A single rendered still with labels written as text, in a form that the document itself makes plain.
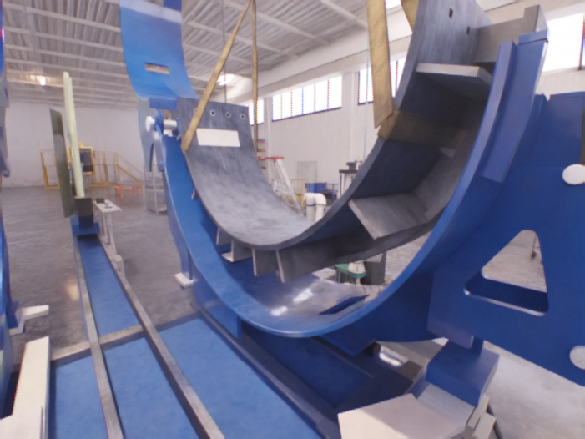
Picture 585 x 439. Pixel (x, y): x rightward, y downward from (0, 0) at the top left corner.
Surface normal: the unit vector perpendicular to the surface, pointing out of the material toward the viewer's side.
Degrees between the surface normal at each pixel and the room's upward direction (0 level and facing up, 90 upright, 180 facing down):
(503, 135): 90
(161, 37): 83
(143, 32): 83
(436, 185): 90
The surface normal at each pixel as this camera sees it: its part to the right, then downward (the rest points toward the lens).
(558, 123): -0.76, 0.13
